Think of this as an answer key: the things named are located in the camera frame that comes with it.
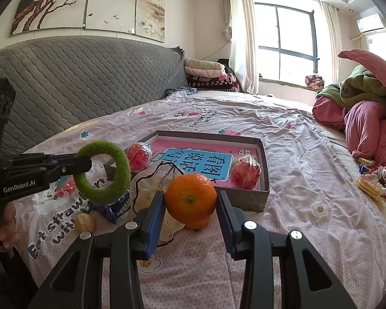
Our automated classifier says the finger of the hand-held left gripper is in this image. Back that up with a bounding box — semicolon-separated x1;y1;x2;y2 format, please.
10;154;84;168
47;158;93;182

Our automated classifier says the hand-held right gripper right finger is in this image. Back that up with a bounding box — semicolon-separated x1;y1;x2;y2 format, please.
216;190;357;309

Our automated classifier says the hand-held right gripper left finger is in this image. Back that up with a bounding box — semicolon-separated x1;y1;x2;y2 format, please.
29;191;166;309

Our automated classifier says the grey cardboard box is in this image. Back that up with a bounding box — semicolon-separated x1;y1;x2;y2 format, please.
104;130;271;213

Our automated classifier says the orange tangerine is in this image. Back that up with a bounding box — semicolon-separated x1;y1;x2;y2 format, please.
183;214;211;230
165;173;218;226

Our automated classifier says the blue snack packet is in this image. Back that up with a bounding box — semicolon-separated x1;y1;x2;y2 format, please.
89;190;131;225

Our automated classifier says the red egg toy packet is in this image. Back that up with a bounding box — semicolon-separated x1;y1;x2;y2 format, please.
229;155;262;190
126;142;152;172

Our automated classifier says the green fuzzy ring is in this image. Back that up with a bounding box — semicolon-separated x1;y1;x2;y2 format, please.
75;141;132;203

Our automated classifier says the walnut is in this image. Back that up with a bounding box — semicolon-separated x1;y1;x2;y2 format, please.
75;213;94;233

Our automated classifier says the person's left hand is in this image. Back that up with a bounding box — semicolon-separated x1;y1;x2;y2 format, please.
0;201;20;252

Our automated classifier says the pink book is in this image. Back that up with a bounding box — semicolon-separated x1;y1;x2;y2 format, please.
148;140;262;190

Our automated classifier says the grey quilted headboard cover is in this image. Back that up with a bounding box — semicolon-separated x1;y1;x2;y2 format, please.
0;35;185;155

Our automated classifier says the printed pink bed sheet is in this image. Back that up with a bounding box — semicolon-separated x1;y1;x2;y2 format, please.
13;90;386;309

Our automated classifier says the dark patterned cloth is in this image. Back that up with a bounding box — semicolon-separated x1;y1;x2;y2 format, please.
163;87;198;99

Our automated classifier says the dark patterned folded blanket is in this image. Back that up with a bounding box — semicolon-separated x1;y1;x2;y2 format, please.
187;75;240;92

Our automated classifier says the pink cloth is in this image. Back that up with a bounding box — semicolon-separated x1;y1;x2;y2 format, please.
312;95;346;130

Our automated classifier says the pink folded blanket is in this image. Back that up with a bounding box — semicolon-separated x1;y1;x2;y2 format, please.
185;67;227;79

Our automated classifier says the small blue yellow packet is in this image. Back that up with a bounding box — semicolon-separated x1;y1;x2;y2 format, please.
357;157;377;173

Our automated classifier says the black cloth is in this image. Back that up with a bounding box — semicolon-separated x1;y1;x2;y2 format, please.
217;58;235;76

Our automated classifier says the beige folded blanket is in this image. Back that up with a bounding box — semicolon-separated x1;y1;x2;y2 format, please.
184;58;226;71

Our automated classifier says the crumpled colourful wrapper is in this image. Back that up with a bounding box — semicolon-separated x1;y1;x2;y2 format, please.
367;164;386;197

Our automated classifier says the patterned bag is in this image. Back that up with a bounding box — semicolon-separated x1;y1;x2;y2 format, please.
305;75;325;90

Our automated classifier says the white curtain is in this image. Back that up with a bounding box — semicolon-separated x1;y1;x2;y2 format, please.
220;0;261;95
320;2;341;84

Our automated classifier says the dark framed window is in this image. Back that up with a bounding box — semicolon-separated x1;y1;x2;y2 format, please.
255;3;320;86

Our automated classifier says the salmon pink quilt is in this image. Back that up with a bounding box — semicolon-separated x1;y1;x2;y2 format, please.
338;49;386;104

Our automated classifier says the white air conditioner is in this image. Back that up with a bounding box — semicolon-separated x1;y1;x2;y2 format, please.
355;13;386;33

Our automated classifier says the floral wall painting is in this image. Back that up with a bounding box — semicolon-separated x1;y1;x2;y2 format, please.
10;0;166;43

